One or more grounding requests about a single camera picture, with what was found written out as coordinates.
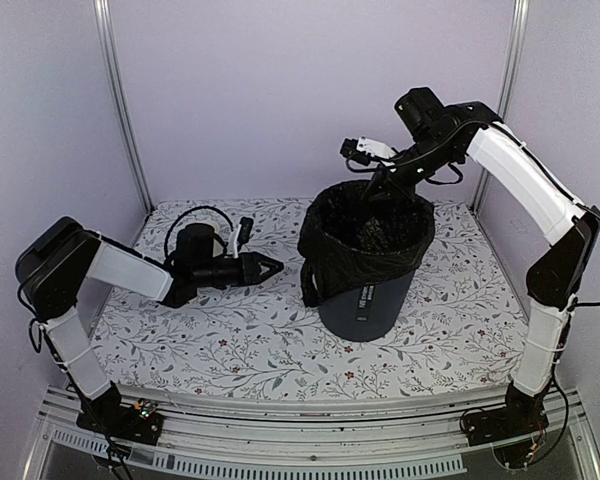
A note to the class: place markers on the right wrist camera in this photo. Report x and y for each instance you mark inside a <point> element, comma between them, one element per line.
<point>365,151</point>

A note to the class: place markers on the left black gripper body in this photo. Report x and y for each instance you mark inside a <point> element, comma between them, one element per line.
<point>248,279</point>

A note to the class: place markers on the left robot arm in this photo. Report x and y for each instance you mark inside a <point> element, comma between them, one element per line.
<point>68,263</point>

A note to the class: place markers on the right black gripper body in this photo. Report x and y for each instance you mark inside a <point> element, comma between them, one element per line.
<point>407,189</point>

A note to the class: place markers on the right aluminium frame post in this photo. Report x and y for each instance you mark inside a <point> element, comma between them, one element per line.
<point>511,67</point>

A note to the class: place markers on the aluminium front rail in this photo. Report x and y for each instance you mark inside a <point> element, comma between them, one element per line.
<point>409,438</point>

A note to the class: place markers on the dark grey trash bin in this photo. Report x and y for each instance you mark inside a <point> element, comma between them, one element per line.
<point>366,313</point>

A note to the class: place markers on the aluminium frame post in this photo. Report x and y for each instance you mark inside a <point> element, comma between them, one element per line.
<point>511,67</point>
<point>106,36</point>

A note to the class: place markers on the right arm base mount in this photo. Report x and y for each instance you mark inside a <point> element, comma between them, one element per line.
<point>482,426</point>

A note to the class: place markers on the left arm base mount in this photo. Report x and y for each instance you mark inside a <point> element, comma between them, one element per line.
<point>139,422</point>

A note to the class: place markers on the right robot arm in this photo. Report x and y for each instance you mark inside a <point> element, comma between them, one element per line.
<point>566,229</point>

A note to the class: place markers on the floral patterned table mat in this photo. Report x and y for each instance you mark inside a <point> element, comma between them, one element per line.
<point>460,328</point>

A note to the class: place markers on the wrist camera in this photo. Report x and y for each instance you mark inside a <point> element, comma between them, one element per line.
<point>365,151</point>
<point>240,236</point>

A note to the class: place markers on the left aluminium frame post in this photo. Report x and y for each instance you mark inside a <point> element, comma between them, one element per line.
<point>106,36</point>

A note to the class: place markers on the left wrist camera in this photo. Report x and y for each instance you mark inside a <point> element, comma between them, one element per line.
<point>240,236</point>

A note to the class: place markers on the black plastic trash bag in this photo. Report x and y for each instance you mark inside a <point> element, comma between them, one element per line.
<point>348,242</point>

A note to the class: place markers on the cream ceramic cup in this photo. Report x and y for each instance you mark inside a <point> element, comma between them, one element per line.
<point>213,224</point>

